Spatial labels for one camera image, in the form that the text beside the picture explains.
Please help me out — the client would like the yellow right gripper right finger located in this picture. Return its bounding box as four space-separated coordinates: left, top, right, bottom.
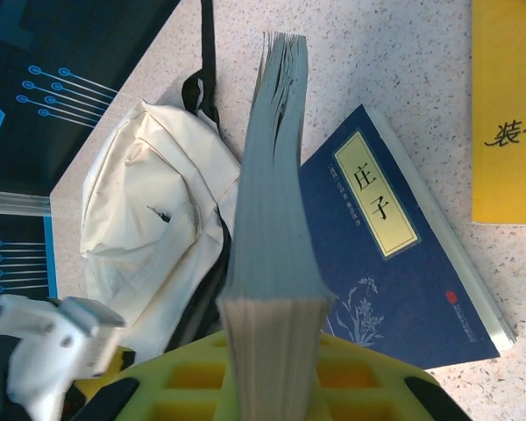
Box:
309 332 468 421

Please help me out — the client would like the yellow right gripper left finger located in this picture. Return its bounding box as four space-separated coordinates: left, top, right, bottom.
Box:
76 331 238 421

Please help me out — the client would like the blue book with yellow label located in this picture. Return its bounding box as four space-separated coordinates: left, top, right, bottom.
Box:
297 103 518 372

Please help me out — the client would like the dark blue paperback book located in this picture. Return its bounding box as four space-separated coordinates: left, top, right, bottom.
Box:
217 30 338 421

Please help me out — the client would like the cream canvas backpack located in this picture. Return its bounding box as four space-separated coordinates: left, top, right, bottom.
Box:
78 0 246 365

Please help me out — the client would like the large yellow paperback book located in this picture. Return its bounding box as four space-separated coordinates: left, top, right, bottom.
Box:
471 0 526 227

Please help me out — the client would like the blue printed left side panel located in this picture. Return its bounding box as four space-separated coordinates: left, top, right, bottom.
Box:
0 214 60 308

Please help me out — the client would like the blue printed panel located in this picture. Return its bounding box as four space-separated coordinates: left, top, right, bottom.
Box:
0 0 183 194
0 214 60 308

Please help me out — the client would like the blue printed back panel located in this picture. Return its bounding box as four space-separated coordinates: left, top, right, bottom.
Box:
0 0 183 194

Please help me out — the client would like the aluminium left frame post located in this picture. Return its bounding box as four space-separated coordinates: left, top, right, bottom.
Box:
0 187 53 217

